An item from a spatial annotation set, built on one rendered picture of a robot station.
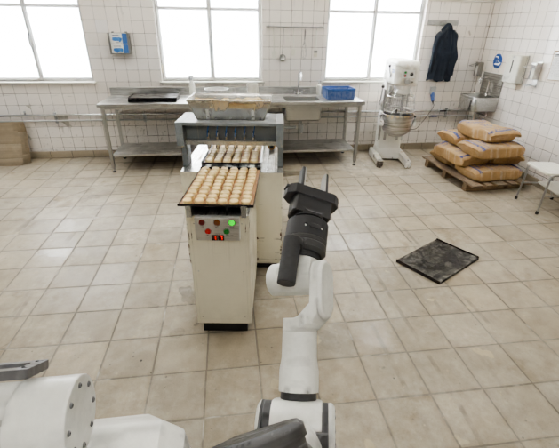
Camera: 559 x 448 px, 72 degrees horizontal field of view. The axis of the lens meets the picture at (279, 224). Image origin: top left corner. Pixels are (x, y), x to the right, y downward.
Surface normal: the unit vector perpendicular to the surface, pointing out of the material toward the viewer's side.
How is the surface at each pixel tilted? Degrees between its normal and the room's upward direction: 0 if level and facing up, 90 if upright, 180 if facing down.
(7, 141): 68
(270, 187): 90
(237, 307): 90
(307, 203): 40
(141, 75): 90
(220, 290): 90
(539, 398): 0
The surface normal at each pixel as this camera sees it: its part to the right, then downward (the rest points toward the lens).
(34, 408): 0.07, -0.60
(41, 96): 0.13, 0.46
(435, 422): 0.01, -0.89
